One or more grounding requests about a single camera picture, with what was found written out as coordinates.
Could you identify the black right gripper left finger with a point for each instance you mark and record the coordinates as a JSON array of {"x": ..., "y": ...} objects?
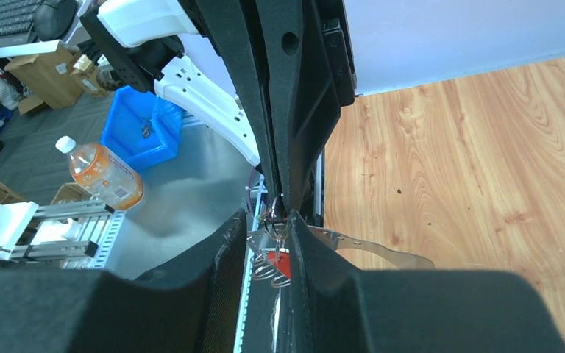
[{"x": 187, "y": 304}]

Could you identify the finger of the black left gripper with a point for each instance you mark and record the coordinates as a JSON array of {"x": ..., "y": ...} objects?
[
  {"x": 311, "y": 77},
  {"x": 237, "y": 35}
]

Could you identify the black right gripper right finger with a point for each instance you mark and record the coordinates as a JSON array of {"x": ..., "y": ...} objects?
[{"x": 338, "y": 307}]

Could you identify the red-headed key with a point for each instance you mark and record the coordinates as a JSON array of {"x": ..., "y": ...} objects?
[{"x": 281, "y": 261}]

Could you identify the metal key organizer plate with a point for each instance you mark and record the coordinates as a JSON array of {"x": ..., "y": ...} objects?
[{"x": 261, "y": 241}]

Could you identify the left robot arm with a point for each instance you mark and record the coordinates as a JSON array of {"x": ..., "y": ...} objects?
[{"x": 162, "y": 47}]

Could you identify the blue plastic bin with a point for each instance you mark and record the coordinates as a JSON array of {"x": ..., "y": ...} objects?
[{"x": 142, "y": 128}]

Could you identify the orange labelled bottle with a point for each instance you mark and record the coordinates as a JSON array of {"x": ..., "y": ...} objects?
[{"x": 102, "y": 173}]

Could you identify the cardboard boxes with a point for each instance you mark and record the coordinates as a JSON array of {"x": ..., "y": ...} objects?
[{"x": 56, "y": 79}]

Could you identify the black keyboard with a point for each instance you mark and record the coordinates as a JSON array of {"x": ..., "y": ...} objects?
[{"x": 16, "y": 17}]

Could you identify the aluminium frame with white part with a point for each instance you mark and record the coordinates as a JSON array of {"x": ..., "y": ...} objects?
[{"x": 75, "y": 235}]

